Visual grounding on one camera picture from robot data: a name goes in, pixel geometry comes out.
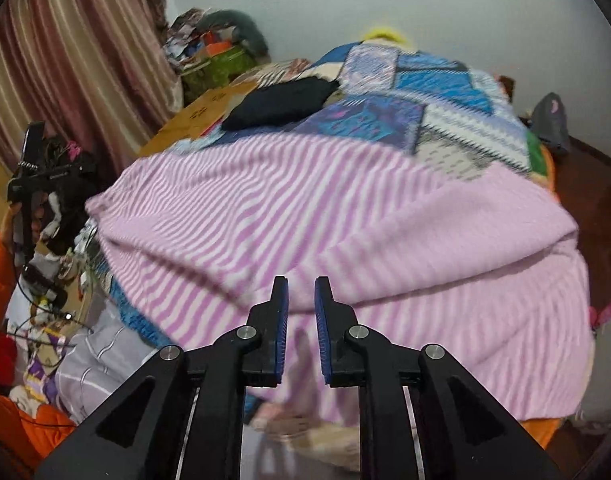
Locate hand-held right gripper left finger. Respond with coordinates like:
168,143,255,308
35,276,289,480

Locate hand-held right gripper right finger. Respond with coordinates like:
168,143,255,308
314,276,576,480

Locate pink striped fleece pants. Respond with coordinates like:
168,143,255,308
85,132,593,421

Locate beige cloth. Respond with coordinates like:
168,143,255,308
250,405,361,471

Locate striped brown curtain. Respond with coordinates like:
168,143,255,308
0,0,183,171

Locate cardboard box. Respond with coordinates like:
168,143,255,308
138,80,258,158

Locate grey striped cloth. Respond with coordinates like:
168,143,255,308
55,305,186,426

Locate pile of mixed clutter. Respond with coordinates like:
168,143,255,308
162,7,236,66

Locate purple printed cloth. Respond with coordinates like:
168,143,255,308
28,330,68,401

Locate black cloth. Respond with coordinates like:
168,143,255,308
220,77,341,131

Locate blue patchwork quilt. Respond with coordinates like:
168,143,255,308
80,40,536,351

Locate grey plush pillow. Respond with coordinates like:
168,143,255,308
198,9,271,58

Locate person's orange jacket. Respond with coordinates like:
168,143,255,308
0,385,78,468

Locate pink cloth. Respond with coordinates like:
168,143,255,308
588,300,611,331

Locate grey sack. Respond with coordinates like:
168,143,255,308
575,310,611,433

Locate yellow pillow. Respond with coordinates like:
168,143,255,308
360,25,416,51

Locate grey backpack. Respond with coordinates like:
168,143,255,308
528,92,571,156

